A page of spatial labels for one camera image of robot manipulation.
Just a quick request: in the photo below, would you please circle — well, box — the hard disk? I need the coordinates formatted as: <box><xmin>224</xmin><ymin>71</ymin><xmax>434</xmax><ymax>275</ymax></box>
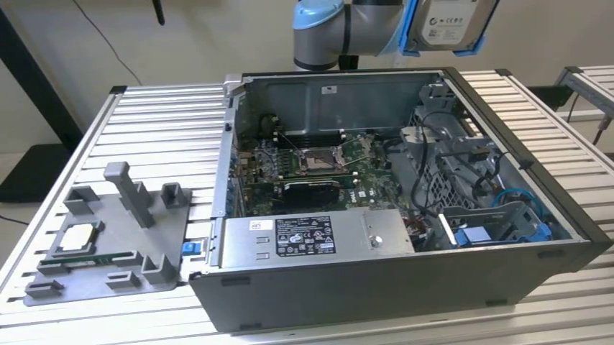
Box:
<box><xmin>399</xmin><ymin>0</ymin><xmax>500</xmax><ymax>58</ymax></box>

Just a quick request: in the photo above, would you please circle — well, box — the grey metal disk bay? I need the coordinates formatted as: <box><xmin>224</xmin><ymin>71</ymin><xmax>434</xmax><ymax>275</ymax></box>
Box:
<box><xmin>434</xmin><ymin>201</ymin><xmax>571</xmax><ymax>249</ymax></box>

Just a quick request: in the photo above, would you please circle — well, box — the CPU socket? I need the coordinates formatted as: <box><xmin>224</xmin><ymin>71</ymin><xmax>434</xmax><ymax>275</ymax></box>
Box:
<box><xmin>296</xmin><ymin>146</ymin><xmax>347</xmax><ymax>173</ymax></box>

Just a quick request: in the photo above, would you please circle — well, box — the black graphics card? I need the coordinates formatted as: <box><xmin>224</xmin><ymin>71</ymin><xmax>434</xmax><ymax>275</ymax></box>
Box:
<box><xmin>281</xmin><ymin>179</ymin><xmax>343</xmax><ymax>210</ymax></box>

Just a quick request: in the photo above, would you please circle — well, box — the thin locking lever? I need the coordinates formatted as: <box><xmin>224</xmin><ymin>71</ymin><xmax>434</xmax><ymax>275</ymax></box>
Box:
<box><xmin>280</xmin><ymin>132</ymin><xmax>303</xmax><ymax>152</ymax></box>

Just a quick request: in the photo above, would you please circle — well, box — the green motherboard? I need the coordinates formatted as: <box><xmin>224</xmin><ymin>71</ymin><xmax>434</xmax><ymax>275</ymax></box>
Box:
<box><xmin>233</xmin><ymin>131</ymin><xmax>416</xmax><ymax>216</ymax></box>

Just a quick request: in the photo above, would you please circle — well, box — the metal socket cover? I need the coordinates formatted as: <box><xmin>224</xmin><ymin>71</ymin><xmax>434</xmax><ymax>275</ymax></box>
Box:
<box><xmin>337</xmin><ymin>138</ymin><xmax>373</xmax><ymax>162</ymax></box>

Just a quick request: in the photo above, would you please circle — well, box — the silver power supply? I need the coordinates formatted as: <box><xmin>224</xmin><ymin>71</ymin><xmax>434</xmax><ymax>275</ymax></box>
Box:
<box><xmin>217</xmin><ymin>210</ymin><xmax>415</xmax><ymax>270</ymax></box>

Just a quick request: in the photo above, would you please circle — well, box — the grey perforated drive cage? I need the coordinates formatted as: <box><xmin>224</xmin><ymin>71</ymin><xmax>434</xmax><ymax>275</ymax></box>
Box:
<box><xmin>387</xmin><ymin>82</ymin><xmax>504</xmax><ymax>216</ymax></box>

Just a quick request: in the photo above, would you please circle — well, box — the black open PC case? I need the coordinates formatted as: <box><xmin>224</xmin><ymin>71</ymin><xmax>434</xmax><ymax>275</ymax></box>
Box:
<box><xmin>189</xmin><ymin>66</ymin><xmax>614</xmax><ymax>337</ymax></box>

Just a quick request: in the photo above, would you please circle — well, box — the blue plastic bay clip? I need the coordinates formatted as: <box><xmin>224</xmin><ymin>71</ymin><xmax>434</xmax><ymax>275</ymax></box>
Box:
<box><xmin>454</xmin><ymin>226</ymin><xmax>491</xmax><ymax>248</ymax></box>

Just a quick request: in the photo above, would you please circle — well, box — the grey parts rack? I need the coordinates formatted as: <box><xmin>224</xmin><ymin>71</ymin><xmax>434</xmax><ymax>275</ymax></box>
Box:
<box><xmin>21</xmin><ymin>161</ymin><xmax>193</xmax><ymax>306</ymax></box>

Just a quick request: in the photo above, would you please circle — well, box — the green RAM stick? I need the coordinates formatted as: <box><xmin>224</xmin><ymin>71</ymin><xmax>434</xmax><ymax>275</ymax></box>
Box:
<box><xmin>40</xmin><ymin>251</ymin><xmax>133</xmax><ymax>269</ymax></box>

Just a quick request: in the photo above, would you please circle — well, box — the silver CPU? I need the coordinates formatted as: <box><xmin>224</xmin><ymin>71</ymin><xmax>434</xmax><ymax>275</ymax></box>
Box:
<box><xmin>60</xmin><ymin>224</ymin><xmax>100</xmax><ymax>252</ymax></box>

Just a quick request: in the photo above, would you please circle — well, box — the black box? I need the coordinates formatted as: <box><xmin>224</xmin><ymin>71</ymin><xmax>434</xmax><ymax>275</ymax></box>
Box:
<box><xmin>527</xmin><ymin>86</ymin><xmax>575</xmax><ymax>112</ymax></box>

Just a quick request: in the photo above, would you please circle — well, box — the black monitor stand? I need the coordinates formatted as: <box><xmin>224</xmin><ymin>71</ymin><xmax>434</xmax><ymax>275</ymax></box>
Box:
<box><xmin>0</xmin><ymin>6</ymin><xmax>84</xmax><ymax>203</ymax></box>

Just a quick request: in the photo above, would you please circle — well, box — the metal slat side table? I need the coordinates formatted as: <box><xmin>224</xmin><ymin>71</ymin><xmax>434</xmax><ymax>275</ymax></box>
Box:
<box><xmin>555</xmin><ymin>66</ymin><xmax>614</xmax><ymax>119</ymax></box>

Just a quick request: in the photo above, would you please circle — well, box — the black wire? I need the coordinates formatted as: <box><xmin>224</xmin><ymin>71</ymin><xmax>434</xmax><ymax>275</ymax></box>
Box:
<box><xmin>411</xmin><ymin>110</ymin><xmax>480</xmax><ymax>219</ymax></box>

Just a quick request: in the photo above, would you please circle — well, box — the blue wire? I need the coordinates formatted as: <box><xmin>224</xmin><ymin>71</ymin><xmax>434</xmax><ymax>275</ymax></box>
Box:
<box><xmin>492</xmin><ymin>186</ymin><xmax>534</xmax><ymax>216</ymax></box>

